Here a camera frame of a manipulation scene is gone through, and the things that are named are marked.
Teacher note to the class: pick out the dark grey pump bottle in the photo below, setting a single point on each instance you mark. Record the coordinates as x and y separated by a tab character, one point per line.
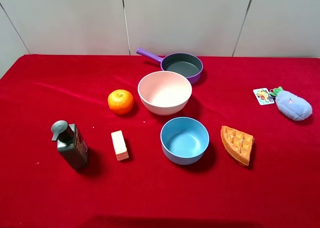
70	144

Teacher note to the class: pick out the pink ribbed bowl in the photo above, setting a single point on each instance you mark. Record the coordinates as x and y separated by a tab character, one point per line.
164	92

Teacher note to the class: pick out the blue bowl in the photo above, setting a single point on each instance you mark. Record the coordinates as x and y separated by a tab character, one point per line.
184	140

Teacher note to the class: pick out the orange tangerine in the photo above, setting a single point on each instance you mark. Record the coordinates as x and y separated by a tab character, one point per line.
120	101

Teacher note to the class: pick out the pink white wafer block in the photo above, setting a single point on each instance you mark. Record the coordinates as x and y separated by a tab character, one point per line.
119	145

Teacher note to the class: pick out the purple frying pan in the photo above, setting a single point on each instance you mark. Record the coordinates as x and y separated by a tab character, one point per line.
185	64

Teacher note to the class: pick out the orange waffle slice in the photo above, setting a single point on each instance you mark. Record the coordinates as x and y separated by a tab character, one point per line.
237	143

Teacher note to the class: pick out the red velvet tablecloth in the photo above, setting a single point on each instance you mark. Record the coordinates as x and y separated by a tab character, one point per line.
38	189

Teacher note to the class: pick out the colourful paper hang tag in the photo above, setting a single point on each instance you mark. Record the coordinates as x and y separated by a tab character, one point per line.
263	96

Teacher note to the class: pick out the blue plush eggplant toy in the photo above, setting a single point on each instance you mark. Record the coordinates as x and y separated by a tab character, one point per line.
291	105

